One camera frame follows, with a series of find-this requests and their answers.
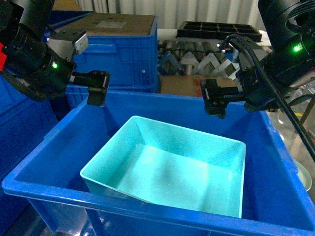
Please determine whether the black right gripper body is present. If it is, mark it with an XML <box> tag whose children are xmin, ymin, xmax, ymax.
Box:
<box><xmin>236</xmin><ymin>67</ymin><xmax>280</xmax><ymax>112</ymax></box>

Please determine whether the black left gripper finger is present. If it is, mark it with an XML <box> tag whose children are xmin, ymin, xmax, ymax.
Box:
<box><xmin>87</xmin><ymin>87</ymin><xmax>107</xmax><ymax>107</ymax></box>
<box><xmin>71</xmin><ymin>70</ymin><xmax>110</xmax><ymax>89</ymax></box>

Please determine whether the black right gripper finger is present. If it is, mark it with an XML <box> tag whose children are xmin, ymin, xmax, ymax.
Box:
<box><xmin>200</xmin><ymin>78</ymin><xmax>239</xmax><ymax>97</ymax></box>
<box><xmin>203</xmin><ymin>95</ymin><xmax>246</xmax><ymax>119</ymax></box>

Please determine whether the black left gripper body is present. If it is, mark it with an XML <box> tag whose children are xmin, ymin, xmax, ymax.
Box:
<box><xmin>27</xmin><ymin>47</ymin><xmax>76</xmax><ymax>101</ymax></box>

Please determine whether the teal plastic bin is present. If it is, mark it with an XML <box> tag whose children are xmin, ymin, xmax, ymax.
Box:
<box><xmin>80</xmin><ymin>116</ymin><xmax>246</xmax><ymax>218</ymax></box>

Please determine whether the grey roller conveyor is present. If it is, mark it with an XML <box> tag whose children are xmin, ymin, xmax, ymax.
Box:
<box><xmin>157</xmin><ymin>39</ymin><xmax>271</xmax><ymax>82</ymax></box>

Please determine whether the blue crate with cardboard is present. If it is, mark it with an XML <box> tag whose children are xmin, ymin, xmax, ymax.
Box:
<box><xmin>44</xmin><ymin>11</ymin><xmax>159</xmax><ymax>111</ymax></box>

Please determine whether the blue crate on left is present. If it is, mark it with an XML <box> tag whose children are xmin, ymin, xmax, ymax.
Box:
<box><xmin>0</xmin><ymin>71</ymin><xmax>60</xmax><ymax>236</ymax></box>

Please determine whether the brown cardboard sheet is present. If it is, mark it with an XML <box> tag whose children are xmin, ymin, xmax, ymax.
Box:
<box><xmin>57</xmin><ymin>13</ymin><xmax>156</xmax><ymax>36</ymax></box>

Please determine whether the black compartment tray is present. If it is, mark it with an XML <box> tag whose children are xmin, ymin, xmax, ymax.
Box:
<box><xmin>177</xmin><ymin>21</ymin><xmax>262</xmax><ymax>42</ymax></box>

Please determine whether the pale round plate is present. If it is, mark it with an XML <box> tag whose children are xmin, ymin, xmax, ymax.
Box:
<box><xmin>294</xmin><ymin>160</ymin><xmax>313</xmax><ymax>192</ymax></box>

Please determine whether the large blue plastic crate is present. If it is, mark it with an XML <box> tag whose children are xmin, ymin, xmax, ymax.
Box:
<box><xmin>2</xmin><ymin>91</ymin><xmax>315</xmax><ymax>236</ymax></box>

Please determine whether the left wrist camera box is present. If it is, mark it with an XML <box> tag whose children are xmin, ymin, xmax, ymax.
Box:
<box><xmin>46</xmin><ymin>28</ymin><xmax>89</xmax><ymax>61</ymax></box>

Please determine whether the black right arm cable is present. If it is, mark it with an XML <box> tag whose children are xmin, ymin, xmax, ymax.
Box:
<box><xmin>220</xmin><ymin>34</ymin><xmax>315</xmax><ymax>158</ymax></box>

